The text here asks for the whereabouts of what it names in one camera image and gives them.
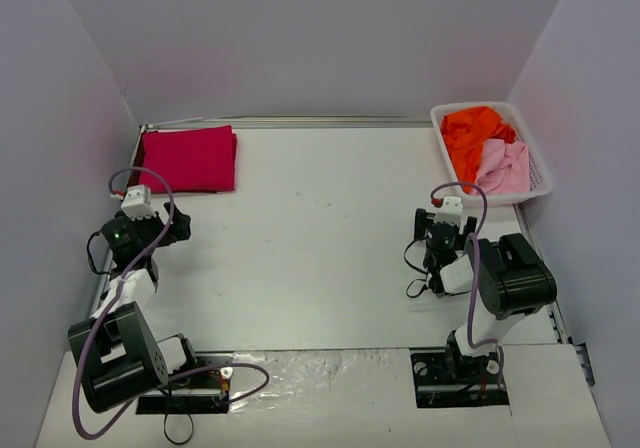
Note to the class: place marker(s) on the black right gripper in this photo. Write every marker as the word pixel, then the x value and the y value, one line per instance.
pixel 421 223

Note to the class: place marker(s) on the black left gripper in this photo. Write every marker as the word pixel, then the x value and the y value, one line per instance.
pixel 163 221

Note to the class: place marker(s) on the crimson red t-shirt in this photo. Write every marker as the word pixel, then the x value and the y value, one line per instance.
pixel 199 160

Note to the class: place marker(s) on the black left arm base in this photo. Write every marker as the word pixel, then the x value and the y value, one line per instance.
pixel 181 401

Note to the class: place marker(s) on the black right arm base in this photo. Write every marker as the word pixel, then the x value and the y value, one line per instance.
pixel 443 380

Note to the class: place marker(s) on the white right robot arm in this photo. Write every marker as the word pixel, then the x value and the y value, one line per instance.
pixel 506 280

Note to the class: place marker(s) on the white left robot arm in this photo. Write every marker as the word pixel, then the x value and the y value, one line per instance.
pixel 124 360

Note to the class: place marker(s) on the dark maroon folded t-shirt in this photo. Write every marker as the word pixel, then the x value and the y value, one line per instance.
pixel 138 161

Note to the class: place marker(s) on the light pink t-shirt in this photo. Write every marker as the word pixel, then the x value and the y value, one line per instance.
pixel 504 168

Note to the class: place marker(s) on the orange t-shirt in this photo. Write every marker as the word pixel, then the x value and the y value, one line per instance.
pixel 464 133

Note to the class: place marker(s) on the white plastic laundry basket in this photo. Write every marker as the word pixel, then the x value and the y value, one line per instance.
pixel 541 183

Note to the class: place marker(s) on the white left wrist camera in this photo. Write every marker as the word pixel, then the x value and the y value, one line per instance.
pixel 136 203

